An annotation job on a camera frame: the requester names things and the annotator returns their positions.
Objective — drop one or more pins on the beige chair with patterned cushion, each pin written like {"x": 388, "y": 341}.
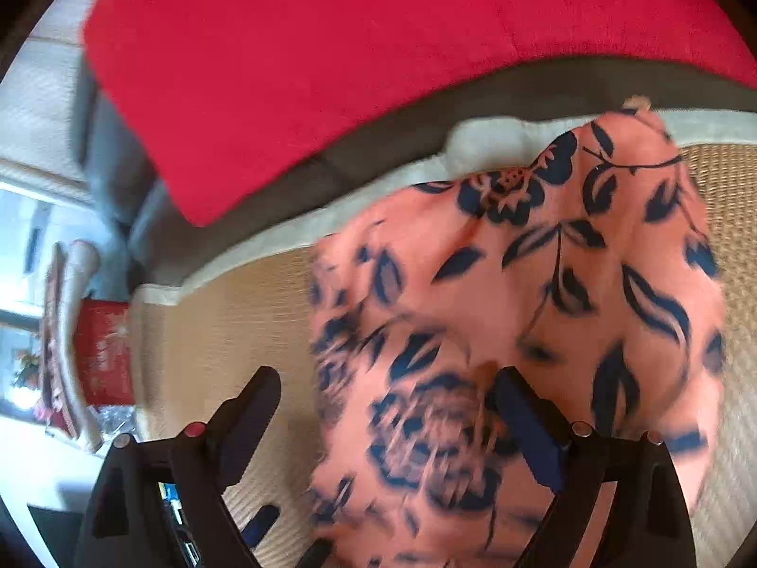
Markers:
{"x": 65, "y": 331}

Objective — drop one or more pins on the red blanket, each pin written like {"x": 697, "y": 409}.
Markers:
{"x": 355, "y": 41}

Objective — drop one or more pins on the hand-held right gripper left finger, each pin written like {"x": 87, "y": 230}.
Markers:
{"x": 245, "y": 420}

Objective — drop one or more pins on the red patterned box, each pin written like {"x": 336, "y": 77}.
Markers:
{"x": 106, "y": 349}

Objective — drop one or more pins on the pink floral garment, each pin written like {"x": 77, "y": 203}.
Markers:
{"x": 473, "y": 236}

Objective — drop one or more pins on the woven mat with cream border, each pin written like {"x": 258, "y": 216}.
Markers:
{"x": 236, "y": 319}

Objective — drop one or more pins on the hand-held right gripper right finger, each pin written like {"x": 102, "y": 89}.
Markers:
{"x": 532, "y": 432}

